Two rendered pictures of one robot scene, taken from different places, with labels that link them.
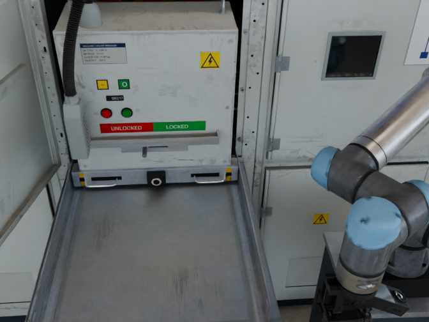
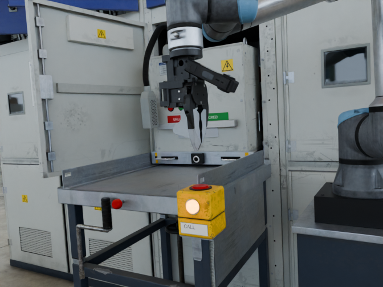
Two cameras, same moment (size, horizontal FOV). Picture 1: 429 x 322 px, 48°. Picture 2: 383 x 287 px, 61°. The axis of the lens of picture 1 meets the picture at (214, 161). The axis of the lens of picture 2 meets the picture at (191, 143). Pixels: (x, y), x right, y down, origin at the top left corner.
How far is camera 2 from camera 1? 100 cm
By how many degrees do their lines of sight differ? 44
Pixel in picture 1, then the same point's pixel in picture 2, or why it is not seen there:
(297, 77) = (301, 87)
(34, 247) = (135, 223)
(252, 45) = (268, 68)
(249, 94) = (269, 105)
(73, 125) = (143, 103)
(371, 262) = (172, 9)
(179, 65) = not seen: hidden behind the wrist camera
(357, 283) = (170, 37)
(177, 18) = not seen: hidden behind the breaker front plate
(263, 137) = (284, 142)
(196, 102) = (221, 97)
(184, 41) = (211, 54)
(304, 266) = not seen: outside the picture
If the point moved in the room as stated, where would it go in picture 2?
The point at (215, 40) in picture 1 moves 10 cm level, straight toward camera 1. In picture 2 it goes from (229, 51) to (218, 48)
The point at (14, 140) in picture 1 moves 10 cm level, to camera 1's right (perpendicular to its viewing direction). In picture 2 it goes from (123, 123) to (137, 122)
